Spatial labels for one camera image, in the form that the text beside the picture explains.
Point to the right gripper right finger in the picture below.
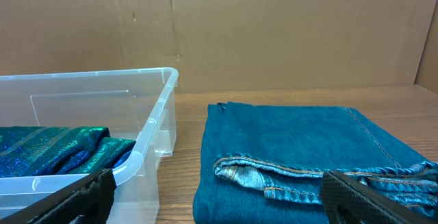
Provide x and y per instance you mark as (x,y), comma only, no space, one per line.
(347,201)

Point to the blue green sparkly fabric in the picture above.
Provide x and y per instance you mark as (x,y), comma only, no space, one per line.
(34,151)

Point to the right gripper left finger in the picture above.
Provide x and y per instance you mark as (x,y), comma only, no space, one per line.
(86,201)

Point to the clear plastic storage bin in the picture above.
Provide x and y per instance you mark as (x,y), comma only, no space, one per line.
(136,104)

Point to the folded blue denim jeans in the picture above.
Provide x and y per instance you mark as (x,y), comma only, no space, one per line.
(264,164)

